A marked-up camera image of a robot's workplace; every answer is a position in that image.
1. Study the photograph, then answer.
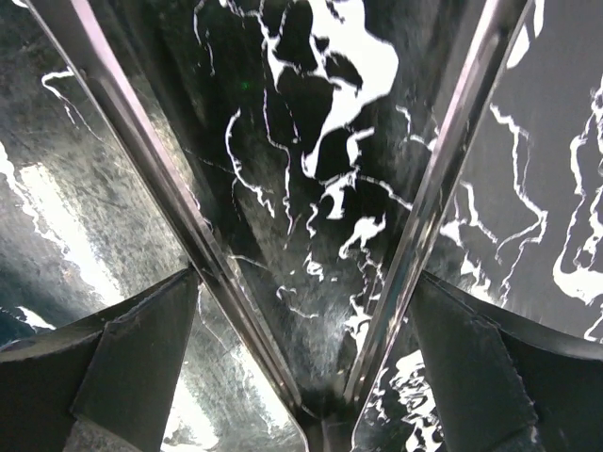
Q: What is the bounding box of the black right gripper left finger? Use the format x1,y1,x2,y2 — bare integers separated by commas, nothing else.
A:
1,268,199,451

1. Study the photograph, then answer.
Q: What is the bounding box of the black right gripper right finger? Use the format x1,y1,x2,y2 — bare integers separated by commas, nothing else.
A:
410,272,602,451

